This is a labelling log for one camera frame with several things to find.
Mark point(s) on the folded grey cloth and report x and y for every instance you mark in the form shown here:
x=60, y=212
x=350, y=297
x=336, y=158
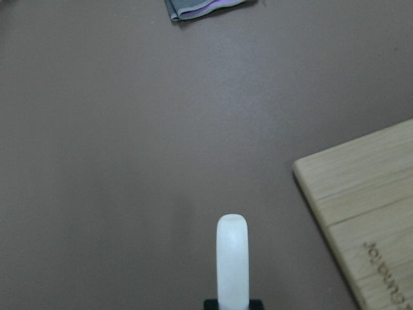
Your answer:
x=184, y=10

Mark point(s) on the bamboo cutting board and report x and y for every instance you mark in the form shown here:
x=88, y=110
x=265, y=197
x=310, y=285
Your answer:
x=360, y=193

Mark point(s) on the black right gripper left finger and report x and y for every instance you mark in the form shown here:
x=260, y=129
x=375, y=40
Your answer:
x=210, y=304

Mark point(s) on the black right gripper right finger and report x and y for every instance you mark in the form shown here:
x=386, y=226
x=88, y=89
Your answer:
x=255, y=304

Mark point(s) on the white ceramic spoon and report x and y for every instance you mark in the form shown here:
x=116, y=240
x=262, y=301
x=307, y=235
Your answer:
x=232, y=262

